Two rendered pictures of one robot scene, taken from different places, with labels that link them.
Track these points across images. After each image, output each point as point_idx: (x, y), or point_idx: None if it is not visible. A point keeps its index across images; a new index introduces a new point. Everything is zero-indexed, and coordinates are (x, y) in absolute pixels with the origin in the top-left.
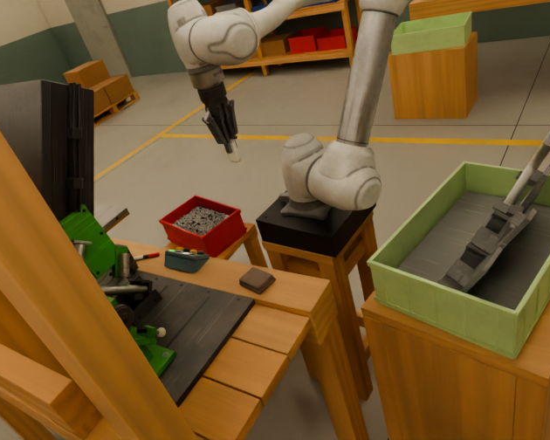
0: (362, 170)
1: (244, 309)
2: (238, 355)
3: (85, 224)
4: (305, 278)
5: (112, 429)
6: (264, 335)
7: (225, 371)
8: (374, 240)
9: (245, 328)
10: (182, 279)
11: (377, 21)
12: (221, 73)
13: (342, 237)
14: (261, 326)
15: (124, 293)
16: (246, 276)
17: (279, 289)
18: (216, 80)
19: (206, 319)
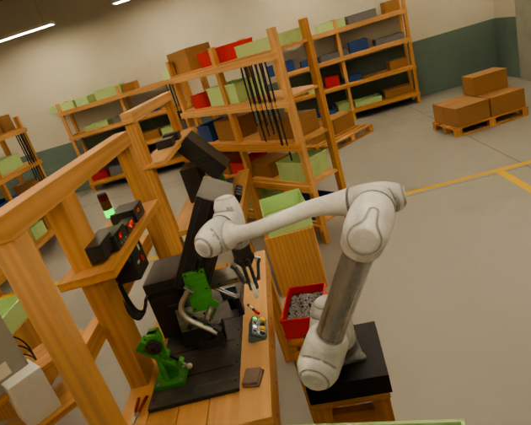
0: (311, 360)
1: (228, 390)
2: (196, 412)
3: (198, 279)
4: (267, 402)
5: (139, 395)
6: (215, 413)
7: (185, 414)
8: (389, 418)
9: (217, 400)
10: (242, 341)
11: (343, 259)
12: (240, 244)
13: (324, 395)
14: (222, 407)
15: (201, 329)
16: (249, 370)
17: (252, 395)
18: (235, 248)
19: (214, 377)
